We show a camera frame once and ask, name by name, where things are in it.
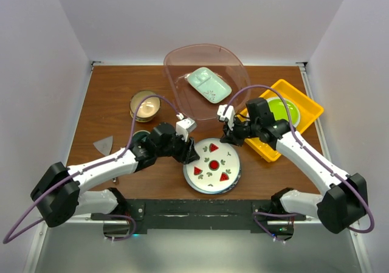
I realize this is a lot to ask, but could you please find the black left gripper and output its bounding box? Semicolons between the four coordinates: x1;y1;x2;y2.
156;130;199;164

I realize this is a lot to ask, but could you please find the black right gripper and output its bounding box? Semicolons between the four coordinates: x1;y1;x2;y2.
219;115;260;148

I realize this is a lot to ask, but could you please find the watermelon pattern plate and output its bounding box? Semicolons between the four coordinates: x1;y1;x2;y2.
184;171;213;195
183;138;241;195

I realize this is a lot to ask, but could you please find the pale green divided dish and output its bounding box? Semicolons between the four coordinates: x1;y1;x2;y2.
187;67;232;104

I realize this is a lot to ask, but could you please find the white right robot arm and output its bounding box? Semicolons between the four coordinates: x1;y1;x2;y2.
217;98;374;233

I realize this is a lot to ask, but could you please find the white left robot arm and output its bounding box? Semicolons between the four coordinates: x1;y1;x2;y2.
30;119;199;227

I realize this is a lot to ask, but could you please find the clear pink plastic bin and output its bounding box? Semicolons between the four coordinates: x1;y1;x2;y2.
164;44;250;131

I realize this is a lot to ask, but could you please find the blue patterned bottom plate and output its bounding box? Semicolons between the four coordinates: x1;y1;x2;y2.
216;170;241;195

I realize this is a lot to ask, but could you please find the teal ceramic mug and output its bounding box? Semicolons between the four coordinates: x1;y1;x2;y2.
131;130;150;142

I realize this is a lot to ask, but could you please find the beige ceramic bowl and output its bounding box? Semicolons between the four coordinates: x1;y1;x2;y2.
129;90;160;122

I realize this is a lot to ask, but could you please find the white rimmed plate under green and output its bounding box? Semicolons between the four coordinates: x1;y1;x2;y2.
261;96;302;128

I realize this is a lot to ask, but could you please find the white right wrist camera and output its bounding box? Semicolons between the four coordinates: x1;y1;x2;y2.
216;105;235;130

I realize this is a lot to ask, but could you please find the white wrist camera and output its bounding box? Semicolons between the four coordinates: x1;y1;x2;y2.
216;105;235;130
176;112;197;142

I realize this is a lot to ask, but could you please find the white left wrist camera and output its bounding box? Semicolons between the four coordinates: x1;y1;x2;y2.
176;112;197;142

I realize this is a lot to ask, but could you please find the black mounting base plate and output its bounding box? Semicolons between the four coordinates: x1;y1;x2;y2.
91;198;308;236

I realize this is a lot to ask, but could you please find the spatula with wooden handle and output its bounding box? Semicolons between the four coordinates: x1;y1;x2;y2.
92;135;119;183

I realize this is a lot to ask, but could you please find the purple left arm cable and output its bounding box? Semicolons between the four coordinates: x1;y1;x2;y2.
2;94;183;245

